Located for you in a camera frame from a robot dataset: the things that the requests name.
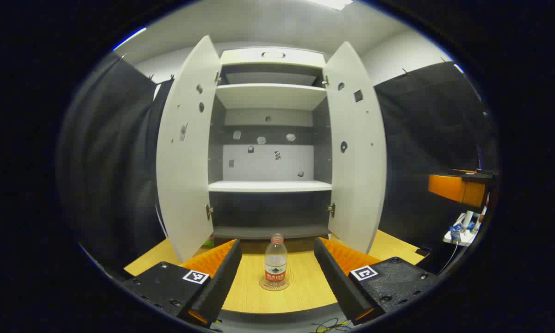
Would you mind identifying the clear plastic water bottle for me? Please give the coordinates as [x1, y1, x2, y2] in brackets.
[259, 234, 290, 292]

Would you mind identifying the white cabinet shelf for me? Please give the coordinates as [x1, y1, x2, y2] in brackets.
[208, 180, 332, 193]
[216, 83, 327, 111]

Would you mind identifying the white tray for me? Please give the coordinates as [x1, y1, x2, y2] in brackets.
[443, 227, 479, 246]

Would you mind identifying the white cabinet drawer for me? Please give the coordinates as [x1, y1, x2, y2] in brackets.
[219, 48, 326, 68]

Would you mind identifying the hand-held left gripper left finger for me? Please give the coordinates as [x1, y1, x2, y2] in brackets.
[121, 238, 243, 328]

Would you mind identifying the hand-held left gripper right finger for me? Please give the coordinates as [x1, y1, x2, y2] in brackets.
[313, 237, 441, 327]

